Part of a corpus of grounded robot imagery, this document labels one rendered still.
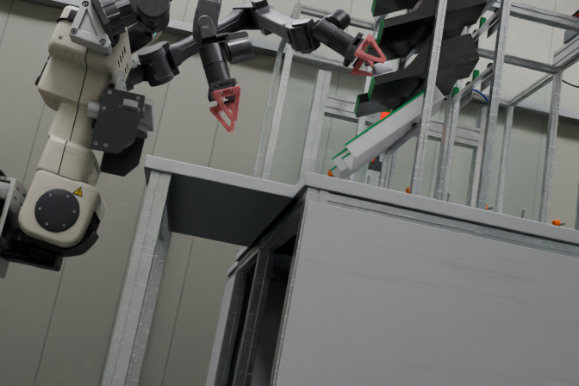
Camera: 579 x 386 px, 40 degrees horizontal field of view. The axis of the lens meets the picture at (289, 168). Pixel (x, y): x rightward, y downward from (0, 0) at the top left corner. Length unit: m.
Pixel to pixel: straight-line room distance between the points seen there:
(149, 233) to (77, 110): 0.45
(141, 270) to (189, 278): 3.70
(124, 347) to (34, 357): 3.77
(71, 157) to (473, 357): 1.04
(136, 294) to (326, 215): 0.44
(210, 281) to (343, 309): 3.86
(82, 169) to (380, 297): 0.80
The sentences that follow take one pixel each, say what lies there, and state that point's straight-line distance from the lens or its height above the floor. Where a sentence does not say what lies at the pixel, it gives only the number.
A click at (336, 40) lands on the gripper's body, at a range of 2.08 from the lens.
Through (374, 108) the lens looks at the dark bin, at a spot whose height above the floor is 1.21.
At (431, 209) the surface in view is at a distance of 1.69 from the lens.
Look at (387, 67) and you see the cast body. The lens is 2.07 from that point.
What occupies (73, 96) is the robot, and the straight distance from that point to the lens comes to 2.06.
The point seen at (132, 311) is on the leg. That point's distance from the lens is 1.75.
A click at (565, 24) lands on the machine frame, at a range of 3.55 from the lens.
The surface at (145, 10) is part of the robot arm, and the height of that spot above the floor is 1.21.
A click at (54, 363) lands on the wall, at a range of 5.48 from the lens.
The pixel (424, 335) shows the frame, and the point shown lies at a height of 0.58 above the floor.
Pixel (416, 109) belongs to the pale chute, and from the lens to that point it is 2.01.
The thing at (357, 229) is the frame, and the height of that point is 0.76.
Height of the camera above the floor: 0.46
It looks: 14 degrees up
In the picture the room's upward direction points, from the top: 11 degrees clockwise
